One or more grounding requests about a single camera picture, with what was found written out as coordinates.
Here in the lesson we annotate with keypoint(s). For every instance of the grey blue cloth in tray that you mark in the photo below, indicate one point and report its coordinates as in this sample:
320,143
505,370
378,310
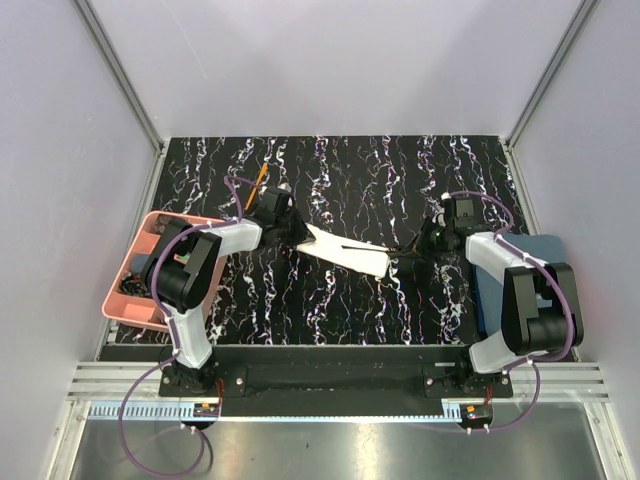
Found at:
137,263

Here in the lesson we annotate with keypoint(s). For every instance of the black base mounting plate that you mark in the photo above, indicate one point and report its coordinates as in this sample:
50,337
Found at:
336,381

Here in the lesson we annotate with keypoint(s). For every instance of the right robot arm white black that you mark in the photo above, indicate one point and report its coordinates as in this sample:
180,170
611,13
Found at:
539,318

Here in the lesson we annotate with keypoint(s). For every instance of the black handled utensil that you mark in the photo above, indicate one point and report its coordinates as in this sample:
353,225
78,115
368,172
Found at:
392,252

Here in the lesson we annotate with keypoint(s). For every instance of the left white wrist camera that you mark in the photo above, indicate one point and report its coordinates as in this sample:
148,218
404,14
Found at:
285,187

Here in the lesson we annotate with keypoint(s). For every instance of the pink compartment tray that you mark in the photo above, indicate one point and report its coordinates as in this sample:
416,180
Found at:
141,312

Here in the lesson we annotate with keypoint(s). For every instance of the dark patterned cloth in tray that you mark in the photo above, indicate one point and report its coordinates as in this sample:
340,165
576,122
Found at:
160,224

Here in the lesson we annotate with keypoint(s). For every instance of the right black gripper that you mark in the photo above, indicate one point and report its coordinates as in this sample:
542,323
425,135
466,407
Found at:
419,247

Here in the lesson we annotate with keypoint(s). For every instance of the white cloth napkin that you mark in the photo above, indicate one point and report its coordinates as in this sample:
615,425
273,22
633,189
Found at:
327,247

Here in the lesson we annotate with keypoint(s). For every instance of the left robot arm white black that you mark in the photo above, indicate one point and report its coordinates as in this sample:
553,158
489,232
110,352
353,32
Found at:
179,271

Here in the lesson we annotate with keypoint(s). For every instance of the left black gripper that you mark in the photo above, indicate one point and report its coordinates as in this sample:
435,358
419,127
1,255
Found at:
302,233

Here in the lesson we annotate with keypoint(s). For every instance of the blue folded cloth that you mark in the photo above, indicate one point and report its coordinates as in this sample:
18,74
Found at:
489,291

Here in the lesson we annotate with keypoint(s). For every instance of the orange handled utensil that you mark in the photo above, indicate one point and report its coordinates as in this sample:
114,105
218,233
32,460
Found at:
262,173

